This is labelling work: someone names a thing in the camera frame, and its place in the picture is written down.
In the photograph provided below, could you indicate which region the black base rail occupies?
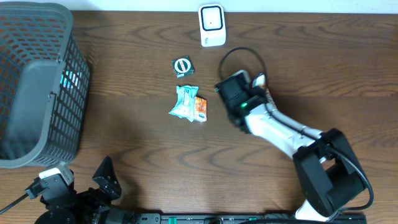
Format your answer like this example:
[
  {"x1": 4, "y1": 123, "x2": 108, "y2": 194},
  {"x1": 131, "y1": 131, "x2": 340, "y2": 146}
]
[{"x1": 135, "y1": 213, "x2": 368, "y2": 224}]

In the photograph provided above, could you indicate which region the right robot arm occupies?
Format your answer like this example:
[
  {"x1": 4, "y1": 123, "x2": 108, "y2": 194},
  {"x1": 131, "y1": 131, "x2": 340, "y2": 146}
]
[{"x1": 223, "y1": 93, "x2": 374, "y2": 223}]

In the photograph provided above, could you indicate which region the grey plastic mesh basket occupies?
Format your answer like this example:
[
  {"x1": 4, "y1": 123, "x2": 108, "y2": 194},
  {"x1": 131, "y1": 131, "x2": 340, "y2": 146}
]
[{"x1": 1, "y1": 1, "x2": 90, "y2": 169}]

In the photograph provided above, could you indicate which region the teal wet wipes pack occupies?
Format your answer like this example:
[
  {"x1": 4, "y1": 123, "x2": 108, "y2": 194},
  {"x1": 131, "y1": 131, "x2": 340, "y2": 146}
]
[{"x1": 169, "y1": 85, "x2": 199, "y2": 122}]

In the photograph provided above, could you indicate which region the green round-label ointment box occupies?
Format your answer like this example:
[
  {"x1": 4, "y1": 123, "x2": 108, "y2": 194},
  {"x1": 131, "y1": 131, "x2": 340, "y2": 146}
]
[{"x1": 172, "y1": 55, "x2": 195, "y2": 78}]

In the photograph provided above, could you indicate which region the right black cable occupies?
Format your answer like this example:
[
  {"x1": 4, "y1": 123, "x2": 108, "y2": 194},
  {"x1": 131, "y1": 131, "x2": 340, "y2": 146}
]
[{"x1": 217, "y1": 47, "x2": 374, "y2": 215}]

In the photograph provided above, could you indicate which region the small orange snack packet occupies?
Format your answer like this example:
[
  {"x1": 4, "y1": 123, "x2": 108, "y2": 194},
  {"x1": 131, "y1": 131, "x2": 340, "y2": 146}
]
[{"x1": 194, "y1": 96, "x2": 207, "y2": 123}]

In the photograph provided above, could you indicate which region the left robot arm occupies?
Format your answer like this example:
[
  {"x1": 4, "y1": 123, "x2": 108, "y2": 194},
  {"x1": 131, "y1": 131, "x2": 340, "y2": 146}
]
[{"x1": 36, "y1": 156, "x2": 136, "y2": 224}]

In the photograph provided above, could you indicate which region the white barcode scanner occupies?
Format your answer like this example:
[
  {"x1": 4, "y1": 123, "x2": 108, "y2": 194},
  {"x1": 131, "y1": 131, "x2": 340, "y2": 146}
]
[{"x1": 198, "y1": 4, "x2": 226, "y2": 47}]

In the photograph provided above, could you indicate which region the black cable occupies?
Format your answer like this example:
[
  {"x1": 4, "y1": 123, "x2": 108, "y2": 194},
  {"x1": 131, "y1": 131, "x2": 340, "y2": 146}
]
[
  {"x1": 217, "y1": 47, "x2": 374, "y2": 215},
  {"x1": 0, "y1": 192, "x2": 30, "y2": 216}
]

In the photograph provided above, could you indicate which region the left black cable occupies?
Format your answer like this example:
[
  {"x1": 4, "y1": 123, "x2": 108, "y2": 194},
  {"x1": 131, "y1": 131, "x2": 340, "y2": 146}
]
[{"x1": 0, "y1": 192, "x2": 30, "y2": 216}]

